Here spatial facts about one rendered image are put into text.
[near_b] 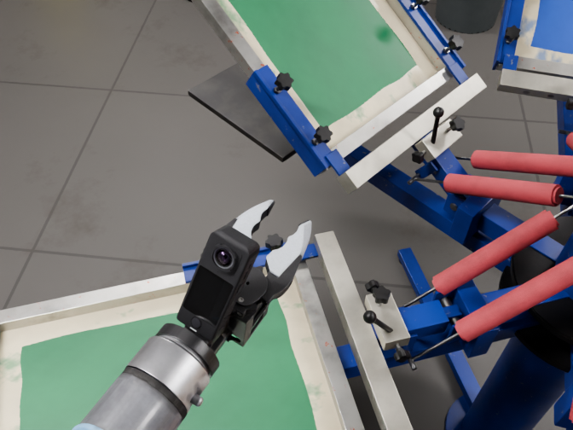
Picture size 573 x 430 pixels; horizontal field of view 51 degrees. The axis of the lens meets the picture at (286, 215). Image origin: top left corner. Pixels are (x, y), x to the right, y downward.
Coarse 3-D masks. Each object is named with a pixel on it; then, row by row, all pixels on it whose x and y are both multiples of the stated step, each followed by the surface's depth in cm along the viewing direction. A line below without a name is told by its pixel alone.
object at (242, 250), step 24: (216, 240) 56; (240, 240) 55; (216, 264) 56; (240, 264) 55; (192, 288) 58; (216, 288) 57; (240, 288) 58; (192, 312) 59; (216, 312) 58; (216, 336) 59
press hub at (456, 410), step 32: (512, 256) 148; (544, 256) 148; (544, 320) 136; (512, 352) 171; (544, 352) 143; (512, 384) 176; (544, 384) 166; (448, 416) 224; (480, 416) 201; (512, 416) 186
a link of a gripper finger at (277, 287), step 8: (296, 264) 65; (288, 272) 64; (272, 280) 64; (280, 280) 64; (288, 280) 64; (272, 288) 63; (280, 288) 63; (264, 296) 62; (272, 296) 63; (280, 296) 64; (264, 304) 63
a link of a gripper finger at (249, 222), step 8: (272, 200) 71; (256, 208) 69; (264, 208) 69; (240, 216) 68; (248, 216) 68; (256, 216) 68; (264, 216) 70; (240, 224) 67; (248, 224) 68; (256, 224) 68; (248, 232) 67
